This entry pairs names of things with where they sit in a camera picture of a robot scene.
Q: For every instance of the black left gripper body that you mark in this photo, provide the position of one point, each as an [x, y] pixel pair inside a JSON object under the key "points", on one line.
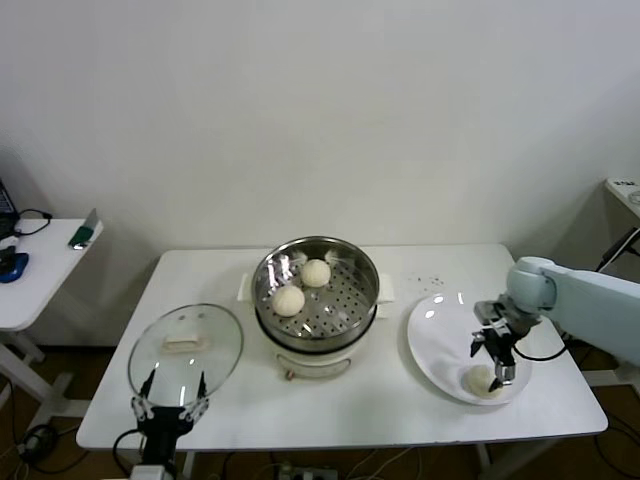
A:
{"points": [[162, 422]]}

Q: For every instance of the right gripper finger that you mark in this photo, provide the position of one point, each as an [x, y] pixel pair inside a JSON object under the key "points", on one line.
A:
{"points": [[480, 337], [505, 375]]}

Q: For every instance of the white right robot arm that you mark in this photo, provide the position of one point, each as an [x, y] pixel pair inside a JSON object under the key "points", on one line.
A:
{"points": [[590, 295]]}

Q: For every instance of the black floor power adapter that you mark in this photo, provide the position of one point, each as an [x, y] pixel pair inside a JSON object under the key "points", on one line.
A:
{"points": [[37, 440]]}

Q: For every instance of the blue computer mouse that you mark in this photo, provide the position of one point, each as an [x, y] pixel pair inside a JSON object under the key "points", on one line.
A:
{"points": [[15, 267]]}

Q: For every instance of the green grey card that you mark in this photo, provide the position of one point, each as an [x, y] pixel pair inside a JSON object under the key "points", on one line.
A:
{"points": [[82, 235]]}

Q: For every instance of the glass pot lid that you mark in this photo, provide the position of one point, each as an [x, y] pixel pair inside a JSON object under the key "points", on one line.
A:
{"points": [[220, 340]]}

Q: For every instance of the white side table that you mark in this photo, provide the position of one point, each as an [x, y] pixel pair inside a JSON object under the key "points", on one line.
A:
{"points": [[625, 200], [45, 270]]}

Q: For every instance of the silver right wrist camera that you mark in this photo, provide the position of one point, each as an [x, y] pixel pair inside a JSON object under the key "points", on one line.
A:
{"points": [[487, 311]]}

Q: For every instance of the small black white gadget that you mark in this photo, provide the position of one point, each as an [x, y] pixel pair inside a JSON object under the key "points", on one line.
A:
{"points": [[9, 250]]}

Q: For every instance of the stainless steel steamer basket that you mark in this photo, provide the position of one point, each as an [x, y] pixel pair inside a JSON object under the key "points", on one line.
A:
{"points": [[350, 300]]}

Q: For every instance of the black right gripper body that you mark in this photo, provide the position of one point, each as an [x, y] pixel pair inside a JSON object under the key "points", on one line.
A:
{"points": [[500, 345]]}

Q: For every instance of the white floor power strip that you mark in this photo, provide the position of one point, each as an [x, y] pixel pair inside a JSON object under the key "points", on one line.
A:
{"points": [[310, 472]]}

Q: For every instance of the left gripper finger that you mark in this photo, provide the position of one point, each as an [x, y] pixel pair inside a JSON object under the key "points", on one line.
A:
{"points": [[141, 406], [197, 407]]}

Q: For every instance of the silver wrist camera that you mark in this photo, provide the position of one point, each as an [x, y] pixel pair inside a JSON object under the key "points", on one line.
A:
{"points": [[149, 472], [487, 311]]}

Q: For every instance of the cream electric cooker base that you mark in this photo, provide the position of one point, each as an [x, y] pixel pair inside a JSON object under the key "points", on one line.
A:
{"points": [[310, 362]]}

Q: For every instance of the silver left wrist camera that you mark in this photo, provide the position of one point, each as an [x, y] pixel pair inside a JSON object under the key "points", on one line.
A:
{"points": [[149, 472]]}

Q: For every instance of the white round plate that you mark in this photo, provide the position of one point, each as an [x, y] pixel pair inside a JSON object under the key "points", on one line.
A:
{"points": [[440, 340]]}

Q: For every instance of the white steamed baozi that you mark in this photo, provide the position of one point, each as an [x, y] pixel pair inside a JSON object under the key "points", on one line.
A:
{"points": [[477, 381], [288, 300], [316, 273]]}

